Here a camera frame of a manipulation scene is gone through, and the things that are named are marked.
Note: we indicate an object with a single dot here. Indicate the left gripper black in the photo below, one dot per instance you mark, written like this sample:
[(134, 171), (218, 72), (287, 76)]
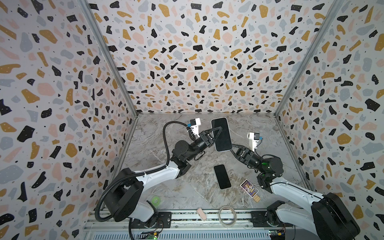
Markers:
[(205, 141)]

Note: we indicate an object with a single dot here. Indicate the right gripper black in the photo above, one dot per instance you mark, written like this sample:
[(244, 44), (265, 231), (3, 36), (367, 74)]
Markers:
[(243, 153)]

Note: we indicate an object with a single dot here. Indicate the phone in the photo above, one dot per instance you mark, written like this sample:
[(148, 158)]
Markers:
[(224, 143)]

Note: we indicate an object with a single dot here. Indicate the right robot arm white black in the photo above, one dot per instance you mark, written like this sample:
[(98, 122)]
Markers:
[(324, 215)]

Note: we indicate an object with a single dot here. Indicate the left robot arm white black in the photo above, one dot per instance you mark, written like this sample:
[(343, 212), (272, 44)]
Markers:
[(121, 198)]

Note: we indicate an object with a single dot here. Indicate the black smartphone on table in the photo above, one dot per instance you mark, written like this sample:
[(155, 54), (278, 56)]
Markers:
[(222, 177)]

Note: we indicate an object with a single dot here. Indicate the colourful card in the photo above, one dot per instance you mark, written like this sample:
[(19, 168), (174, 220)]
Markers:
[(249, 188)]

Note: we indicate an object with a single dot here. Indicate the small wooden block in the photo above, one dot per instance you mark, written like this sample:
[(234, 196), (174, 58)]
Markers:
[(256, 198)]

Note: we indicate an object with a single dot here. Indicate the pink eraser block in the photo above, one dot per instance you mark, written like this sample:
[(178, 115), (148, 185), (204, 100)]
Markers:
[(201, 214)]

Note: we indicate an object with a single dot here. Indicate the green tape roll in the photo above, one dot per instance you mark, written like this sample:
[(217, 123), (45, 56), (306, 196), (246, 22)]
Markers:
[(156, 201)]

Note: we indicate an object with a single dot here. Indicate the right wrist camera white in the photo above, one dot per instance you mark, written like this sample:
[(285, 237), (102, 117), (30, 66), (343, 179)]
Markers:
[(255, 139)]

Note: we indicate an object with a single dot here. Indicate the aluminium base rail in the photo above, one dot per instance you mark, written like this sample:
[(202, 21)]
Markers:
[(187, 225)]

